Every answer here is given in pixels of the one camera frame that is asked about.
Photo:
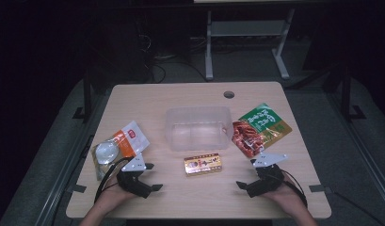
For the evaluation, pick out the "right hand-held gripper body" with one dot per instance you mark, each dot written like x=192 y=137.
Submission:
x=268 y=182

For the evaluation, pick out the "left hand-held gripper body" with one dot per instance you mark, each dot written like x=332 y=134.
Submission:
x=134 y=179

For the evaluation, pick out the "green and red snack packet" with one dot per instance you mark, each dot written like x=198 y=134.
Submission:
x=262 y=127

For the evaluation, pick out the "small gold box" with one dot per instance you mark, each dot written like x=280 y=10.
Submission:
x=202 y=164

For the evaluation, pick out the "clear plastic container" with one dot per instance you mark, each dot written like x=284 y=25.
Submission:
x=198 y=130

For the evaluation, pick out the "person's right hand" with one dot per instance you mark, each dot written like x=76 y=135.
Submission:
x=282 y=196

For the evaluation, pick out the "person's left hand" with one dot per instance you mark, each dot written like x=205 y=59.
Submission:
x=113 y=193

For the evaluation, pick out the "orange and white snack packet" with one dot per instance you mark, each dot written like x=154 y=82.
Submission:
x=130 y=141

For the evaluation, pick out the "black tape strip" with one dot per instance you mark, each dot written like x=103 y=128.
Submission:
x=318 y=188
x=76 y=188

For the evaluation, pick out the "black metal stand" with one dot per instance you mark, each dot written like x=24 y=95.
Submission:
x=86 y=94
x=347 y=94

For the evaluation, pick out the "white metal table frame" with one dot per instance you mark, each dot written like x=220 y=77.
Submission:
x=246 y=29

